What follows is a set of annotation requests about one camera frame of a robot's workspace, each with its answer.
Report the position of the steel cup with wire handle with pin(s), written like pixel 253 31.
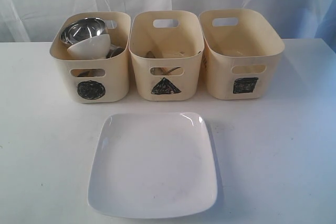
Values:
pixel 114 51

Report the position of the white square plate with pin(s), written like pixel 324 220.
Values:
pixel 153 166

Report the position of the white plastic bowl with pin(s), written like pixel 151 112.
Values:
pixel 93 48

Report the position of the steel mug with solid handle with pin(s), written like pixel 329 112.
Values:
pixel 87 73

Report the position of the stainless steel bowl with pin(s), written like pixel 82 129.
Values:
pixel 83 29

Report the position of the cream bin with triangle mark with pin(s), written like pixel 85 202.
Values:
pixel 176 39

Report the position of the cream bin with square mark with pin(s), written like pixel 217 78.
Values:
pixel 242 51

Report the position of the cream bin with circle mark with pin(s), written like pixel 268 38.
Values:
pixel 111 82

